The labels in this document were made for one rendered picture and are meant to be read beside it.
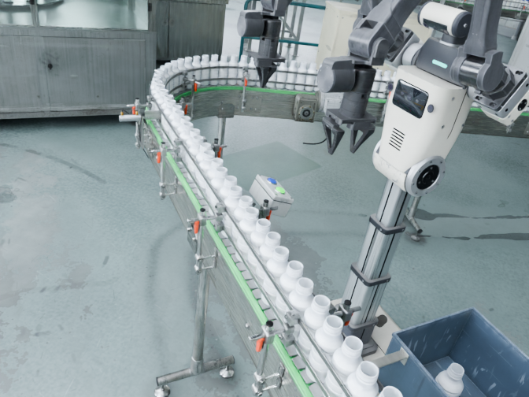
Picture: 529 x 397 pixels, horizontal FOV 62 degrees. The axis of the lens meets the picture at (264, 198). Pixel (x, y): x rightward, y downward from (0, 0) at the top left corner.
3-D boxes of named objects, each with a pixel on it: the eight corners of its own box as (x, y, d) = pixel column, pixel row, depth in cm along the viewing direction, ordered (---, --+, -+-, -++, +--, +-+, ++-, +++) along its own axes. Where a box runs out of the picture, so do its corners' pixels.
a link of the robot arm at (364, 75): (383, 67, 94) (366, 59, 98) (358, 67, 91) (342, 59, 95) (374, 98, 98) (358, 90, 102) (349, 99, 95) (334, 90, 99)
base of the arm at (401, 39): (392, 63, 153) (415, 32, 150) (379, 50, 148) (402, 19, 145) (377, 55, 160) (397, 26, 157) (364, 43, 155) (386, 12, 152)
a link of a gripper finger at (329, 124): (355, 159, 104) (366, 121, 99) (330, 161, 101) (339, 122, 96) (339, 146, 109) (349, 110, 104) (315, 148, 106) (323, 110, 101)
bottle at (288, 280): (300, 314, 113) (312, 265, 105) (288, 328, 109) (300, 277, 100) (280, 302, 116) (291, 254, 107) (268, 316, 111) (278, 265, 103)
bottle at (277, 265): (275, 311, 113) (285, 261, 104) (256, 299, 116) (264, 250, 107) (287, 299, 117) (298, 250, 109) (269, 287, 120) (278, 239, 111)
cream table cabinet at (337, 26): (386, 105, 596) (412, 11, 534) (404, 123, 544) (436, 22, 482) (306, 98, 576) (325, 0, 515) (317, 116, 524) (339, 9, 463)
